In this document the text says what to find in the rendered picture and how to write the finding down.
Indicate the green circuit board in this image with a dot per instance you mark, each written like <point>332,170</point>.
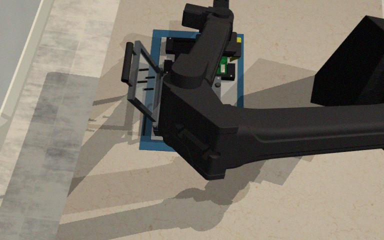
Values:
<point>222,69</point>

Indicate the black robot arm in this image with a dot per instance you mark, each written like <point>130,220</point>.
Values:
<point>212,136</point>

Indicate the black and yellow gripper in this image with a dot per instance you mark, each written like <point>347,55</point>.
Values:
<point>234,47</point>

